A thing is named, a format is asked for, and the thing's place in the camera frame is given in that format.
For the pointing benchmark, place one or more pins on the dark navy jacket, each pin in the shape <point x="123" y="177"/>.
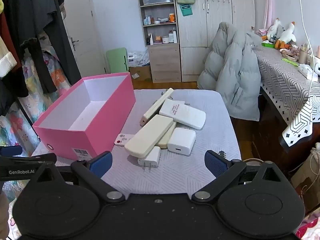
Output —
<point x="12" y="97"/>

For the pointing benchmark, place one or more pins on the black frayed-hem garment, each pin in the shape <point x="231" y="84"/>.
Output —
<point x="22" y="17"/>

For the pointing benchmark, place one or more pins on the long slim cream remote control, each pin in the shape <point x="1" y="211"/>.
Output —
<point x="156" y="106"/>

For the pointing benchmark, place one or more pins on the white charger block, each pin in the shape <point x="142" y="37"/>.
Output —
<point x="182" y="140"/>

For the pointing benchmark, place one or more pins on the pink curtain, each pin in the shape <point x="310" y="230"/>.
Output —
<point x="268" y="2"/>

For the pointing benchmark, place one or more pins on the white fleece garment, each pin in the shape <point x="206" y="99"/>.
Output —
<point x="6" y="60"/>

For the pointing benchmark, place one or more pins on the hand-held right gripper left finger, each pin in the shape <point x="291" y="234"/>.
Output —
<point x="101" y="164"/>

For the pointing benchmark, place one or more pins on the brown paper bag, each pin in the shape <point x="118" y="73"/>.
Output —
<point x="308" y="180"/>

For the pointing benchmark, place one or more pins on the white plush goose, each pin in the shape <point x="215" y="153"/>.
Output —
<point x="287" y="36"/>
<point x="275" y="30"/>

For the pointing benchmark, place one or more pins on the green folding table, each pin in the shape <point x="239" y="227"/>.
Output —
<point x="117" y="60"/>

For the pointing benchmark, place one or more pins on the pink cloth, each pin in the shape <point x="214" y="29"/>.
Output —
<point x="311" y="230"/>

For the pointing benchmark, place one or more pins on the wooden bookshelf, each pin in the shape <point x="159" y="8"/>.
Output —
<point x="165" y="60"/>

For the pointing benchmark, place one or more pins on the white quilted cover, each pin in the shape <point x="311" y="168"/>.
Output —
<point x="175" y="172"/>

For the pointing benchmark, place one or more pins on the white door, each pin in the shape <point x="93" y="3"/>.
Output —
<point x="82" y="30"/>

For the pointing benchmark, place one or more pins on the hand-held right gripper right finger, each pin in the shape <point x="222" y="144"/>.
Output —
<point x="214" y="163"/>

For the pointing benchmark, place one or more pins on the small white remote red button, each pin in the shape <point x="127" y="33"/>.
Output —
<point x="123" y="139"/>

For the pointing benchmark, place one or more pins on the cream remote control pink panel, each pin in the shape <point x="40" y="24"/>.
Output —
<point x="167" y="137"/>

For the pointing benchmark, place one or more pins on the white pump bottle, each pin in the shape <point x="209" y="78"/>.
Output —
<point x="173" y="36"/>

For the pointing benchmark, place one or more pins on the white jar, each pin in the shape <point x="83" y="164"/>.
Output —
<point x="165" y="40"/>

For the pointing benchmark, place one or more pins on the beige cup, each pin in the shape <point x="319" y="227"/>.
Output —
<point x="303" y="56"/>

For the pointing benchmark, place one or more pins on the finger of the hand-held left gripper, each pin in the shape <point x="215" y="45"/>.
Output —
<point x="37" y="158"/>
<point x="10" y="150"/>

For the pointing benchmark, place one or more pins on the grey puffer jacket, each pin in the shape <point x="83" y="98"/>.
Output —
<point x="232" y="75"/>

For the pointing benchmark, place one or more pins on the green tissue pack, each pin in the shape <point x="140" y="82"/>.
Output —
<point x="268" y="44"/>

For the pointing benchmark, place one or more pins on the pink cardboard box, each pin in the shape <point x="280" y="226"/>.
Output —
<point x="82" y="110"/>

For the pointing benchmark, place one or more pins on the light wooden wardrobe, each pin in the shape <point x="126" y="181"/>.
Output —
<point x="217" y="25"/>

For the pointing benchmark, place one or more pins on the teal hanging pouch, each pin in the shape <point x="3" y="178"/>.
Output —
<point x="186" y="9"/>

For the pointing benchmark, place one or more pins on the paper slip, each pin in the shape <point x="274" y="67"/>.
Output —
<point x="135" y="75"/>

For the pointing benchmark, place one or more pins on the orange bottle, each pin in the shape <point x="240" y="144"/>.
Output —
<point x="172" y="17"/>

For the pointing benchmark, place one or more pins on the desk with patterned tablecloth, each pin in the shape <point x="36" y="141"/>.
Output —
<point x="282" y="80"/>

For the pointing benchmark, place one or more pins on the wide cream remote control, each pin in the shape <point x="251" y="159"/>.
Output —
<point x="147" y="136"/>

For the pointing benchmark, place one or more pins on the plastic wrapped tissue packs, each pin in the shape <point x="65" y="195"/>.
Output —
<point x="137" y="58"/>

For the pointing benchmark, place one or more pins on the dark grey hanging shirt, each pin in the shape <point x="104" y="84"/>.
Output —
<point x="57" y="12"/>

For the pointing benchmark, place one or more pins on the red garment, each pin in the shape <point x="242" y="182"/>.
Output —
<point x="5" y="27"/>

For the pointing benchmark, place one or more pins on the white remote control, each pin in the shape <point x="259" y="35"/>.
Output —
<point x="183" y="115"/>

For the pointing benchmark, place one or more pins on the white plug charger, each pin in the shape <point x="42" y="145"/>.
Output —
<point x="150" y="158"/>

